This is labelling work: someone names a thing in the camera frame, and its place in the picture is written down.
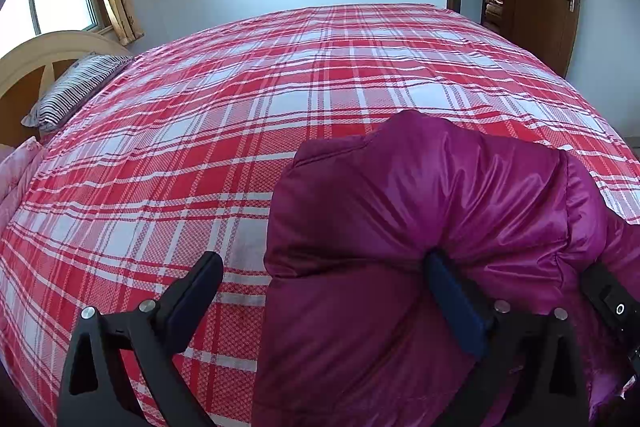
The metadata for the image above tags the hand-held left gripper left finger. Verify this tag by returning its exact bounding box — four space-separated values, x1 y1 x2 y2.
57 251 224 427

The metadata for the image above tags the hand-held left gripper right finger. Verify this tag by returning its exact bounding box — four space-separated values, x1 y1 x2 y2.
426 250 591 427

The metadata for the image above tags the purple down jacket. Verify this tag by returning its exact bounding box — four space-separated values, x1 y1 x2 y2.
252 110 640 427

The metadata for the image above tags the red plaid bedsheet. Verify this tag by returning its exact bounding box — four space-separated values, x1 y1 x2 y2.
0 3 640 427

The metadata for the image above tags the pink quilt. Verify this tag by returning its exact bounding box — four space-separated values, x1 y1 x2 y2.
0 136 44 228

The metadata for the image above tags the striped pillow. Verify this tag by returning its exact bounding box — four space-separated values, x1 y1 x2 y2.
20 52 135 132

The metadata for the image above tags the cream wooden headboard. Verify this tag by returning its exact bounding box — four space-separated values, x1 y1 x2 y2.
0 30 132 148

